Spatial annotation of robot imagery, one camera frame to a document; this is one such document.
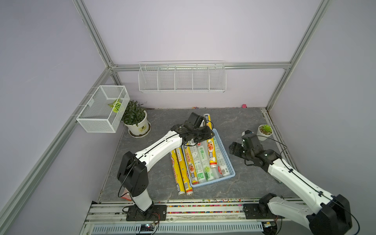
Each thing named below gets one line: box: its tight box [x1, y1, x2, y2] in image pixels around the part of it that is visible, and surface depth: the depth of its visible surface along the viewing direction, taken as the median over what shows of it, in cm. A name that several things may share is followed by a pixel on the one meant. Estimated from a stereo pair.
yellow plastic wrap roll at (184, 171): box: [175, 146, 194, 196], surface depth 84 cm
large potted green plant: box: [120, 100, 152, 139], surface depth 96 cm
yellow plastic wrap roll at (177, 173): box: [169, 149, 186, 196], surface depth 85 cm
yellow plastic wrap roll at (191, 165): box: [183, 144, 200, 186], surface depth 88 cm
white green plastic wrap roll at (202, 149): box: [196, 141, 215, 182], surface depth 86 cm
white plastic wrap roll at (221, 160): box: [213, 138, 230, 177], surface depth 88 cm
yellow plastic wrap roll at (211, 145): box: [203, 113, 218, 169], surface depth 77 cm
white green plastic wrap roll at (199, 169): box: [189, 144, 207, 184], surface depth 87 cm
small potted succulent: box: [256, 124, 274, 141], surface depth 98 cm
